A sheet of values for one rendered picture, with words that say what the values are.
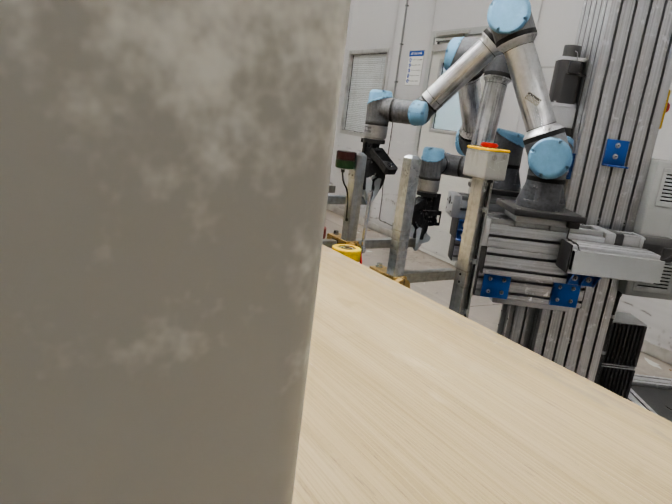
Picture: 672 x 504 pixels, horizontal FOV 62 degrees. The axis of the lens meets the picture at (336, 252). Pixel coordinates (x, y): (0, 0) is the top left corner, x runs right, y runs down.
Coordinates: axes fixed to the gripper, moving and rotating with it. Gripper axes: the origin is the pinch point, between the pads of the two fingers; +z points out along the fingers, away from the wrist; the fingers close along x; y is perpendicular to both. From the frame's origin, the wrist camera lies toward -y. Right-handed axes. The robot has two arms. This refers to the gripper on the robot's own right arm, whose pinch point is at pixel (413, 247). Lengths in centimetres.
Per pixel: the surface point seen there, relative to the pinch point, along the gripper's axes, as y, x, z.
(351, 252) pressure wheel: -47, -29, -8
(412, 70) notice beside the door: 248, 321, -93
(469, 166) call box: -35, -53, -35
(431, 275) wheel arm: -14.9, -26.5, 1.3
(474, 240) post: -32, -57, -18
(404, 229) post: -31.8, -30.7, -14.3
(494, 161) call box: -33, -58, -37
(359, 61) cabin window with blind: 261, 439, -104
